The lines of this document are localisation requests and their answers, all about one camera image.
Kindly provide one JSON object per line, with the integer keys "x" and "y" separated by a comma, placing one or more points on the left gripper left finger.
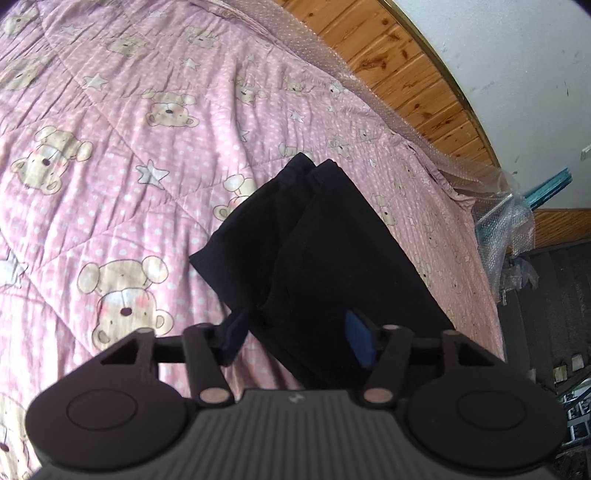
{"x": 227, "y": 338}

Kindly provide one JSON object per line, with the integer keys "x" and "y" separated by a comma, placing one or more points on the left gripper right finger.
{"x": 365, "y": 337}

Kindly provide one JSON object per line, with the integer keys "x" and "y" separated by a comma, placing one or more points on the black garment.
{"x": 298, "y": 254}

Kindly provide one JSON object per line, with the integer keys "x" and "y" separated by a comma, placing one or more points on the pink bear-print quilt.
{"x": 131, "y": 129}

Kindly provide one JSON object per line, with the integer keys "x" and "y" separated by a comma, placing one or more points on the wooden headboard panel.
{"x": 495, "y": 82}

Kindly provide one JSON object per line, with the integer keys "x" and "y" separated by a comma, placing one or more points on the teal metal frame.
{"x": 541, "y": 194}

